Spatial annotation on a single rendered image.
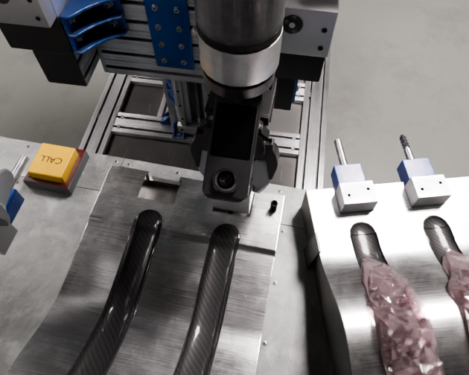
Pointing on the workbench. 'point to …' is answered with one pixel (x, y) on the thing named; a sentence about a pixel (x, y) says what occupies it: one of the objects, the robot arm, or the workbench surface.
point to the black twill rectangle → (312, 250)
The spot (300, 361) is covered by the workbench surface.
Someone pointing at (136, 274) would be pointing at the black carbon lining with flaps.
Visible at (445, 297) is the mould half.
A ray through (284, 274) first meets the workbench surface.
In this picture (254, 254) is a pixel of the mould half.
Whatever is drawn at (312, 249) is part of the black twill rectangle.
